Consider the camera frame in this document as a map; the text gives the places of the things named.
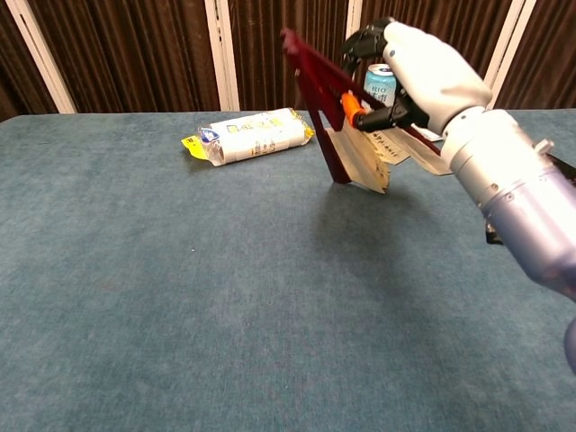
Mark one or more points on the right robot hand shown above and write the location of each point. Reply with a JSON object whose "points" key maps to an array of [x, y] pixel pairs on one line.
{"points": [[432, 76]]}

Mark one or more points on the red ribbed paper folding fan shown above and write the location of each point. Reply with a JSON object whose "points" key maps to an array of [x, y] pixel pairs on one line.
{"points": [[333, 112]]}

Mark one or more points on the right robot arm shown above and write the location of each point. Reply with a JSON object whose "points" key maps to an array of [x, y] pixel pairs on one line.
{"points": [[517, 193]]}

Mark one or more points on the light blue drink can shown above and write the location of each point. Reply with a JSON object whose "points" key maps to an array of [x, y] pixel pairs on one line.
{"points": [[380, 85]]}

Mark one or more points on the black tool booklet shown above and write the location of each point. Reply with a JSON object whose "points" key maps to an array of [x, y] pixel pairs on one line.
{"points": [[562, 167]]}

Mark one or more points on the blue table cloth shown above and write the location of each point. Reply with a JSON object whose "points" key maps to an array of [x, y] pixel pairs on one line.
{"points": [[180, 292]]}

